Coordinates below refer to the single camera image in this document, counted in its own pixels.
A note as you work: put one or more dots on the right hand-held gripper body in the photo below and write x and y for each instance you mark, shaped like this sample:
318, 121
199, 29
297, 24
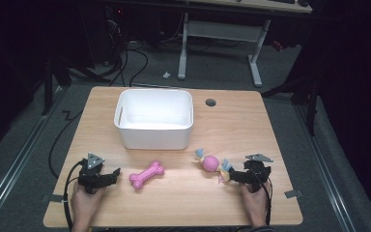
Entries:
257, 172

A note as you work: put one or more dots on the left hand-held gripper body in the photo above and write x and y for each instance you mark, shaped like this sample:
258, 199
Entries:
90, 175

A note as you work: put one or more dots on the pink bone chew toy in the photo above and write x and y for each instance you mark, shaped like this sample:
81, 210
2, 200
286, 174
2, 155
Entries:
146, 175

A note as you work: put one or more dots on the white plastic bin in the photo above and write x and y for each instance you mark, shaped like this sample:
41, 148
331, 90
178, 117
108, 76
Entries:
154, 138

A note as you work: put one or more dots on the person's left hand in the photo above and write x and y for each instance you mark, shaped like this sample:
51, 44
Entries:
85, 206

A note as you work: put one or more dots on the person's right hand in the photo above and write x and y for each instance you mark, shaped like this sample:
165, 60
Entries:
254, 206

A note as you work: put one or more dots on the grey tape piece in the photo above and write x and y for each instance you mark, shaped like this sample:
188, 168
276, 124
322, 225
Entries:
54, 198
293, 193

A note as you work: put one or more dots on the round black table grommet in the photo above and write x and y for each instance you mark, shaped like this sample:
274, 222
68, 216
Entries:
210, 102

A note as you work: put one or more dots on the black metal stand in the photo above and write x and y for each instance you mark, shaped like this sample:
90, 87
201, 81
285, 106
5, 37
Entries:
48, 87
310, 96

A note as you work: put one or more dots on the small white floor scrap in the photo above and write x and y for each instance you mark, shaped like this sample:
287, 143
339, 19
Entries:
166, 75

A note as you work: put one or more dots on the small red object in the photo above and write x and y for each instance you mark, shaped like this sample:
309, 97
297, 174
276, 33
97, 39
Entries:
277, 45

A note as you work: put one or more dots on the black keyboard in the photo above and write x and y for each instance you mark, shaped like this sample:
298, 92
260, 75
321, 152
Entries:
281, 1

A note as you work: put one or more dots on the black computer mouse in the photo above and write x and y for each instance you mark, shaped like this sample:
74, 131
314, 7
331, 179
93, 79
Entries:
303, 3

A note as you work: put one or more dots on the metal floor rail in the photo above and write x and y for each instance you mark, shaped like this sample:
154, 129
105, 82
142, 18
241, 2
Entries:
16, 161
325, 170

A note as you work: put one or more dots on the grey metal frame desk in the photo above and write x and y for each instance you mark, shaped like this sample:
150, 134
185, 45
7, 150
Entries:
222, 30

